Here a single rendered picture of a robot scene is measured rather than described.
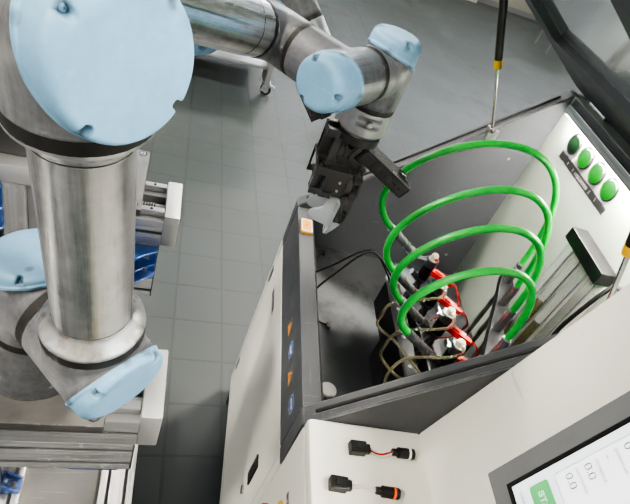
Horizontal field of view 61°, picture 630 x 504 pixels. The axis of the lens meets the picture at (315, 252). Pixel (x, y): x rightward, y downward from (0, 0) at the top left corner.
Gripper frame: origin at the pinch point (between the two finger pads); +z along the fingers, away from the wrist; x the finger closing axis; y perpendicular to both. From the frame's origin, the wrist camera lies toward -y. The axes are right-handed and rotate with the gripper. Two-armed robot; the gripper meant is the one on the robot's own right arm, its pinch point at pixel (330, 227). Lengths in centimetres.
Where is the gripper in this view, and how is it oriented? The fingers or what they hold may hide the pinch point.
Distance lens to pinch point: 96.3
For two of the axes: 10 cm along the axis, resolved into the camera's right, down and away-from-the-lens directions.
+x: 0.4, 6.7, -7.4
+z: -3.1, 7.1, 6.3
